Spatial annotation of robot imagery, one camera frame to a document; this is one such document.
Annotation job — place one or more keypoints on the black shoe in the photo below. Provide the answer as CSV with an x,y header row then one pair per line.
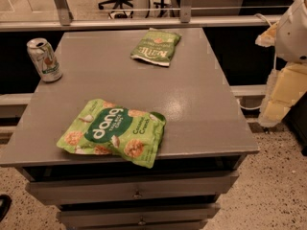
x,y
5,204

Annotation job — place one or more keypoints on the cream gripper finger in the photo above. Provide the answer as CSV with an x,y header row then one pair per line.
x,y
267,38
284,90

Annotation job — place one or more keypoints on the middle grey drawer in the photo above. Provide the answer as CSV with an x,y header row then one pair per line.
x,y
139,216

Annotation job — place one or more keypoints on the green rice chip bag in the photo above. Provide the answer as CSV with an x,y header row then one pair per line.
x,y
104,128

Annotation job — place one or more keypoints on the grey drawer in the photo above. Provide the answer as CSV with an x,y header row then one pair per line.
x,y
139,216
132,187

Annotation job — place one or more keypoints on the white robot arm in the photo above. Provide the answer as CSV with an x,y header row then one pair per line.
x,y
291,34

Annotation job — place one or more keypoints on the white soda can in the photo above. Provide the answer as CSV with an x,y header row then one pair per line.
x,y
44,59

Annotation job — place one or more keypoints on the green jalapeno chip bag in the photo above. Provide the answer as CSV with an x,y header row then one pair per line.
x,y
156,47

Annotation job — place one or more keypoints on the top grey drawer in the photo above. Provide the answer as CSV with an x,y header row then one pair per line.
x,y
132,187

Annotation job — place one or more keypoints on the black office chair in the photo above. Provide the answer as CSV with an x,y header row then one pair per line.
x,y
117,4

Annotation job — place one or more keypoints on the grey drawer cabinet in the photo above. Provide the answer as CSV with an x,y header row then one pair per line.
x,y
205,129

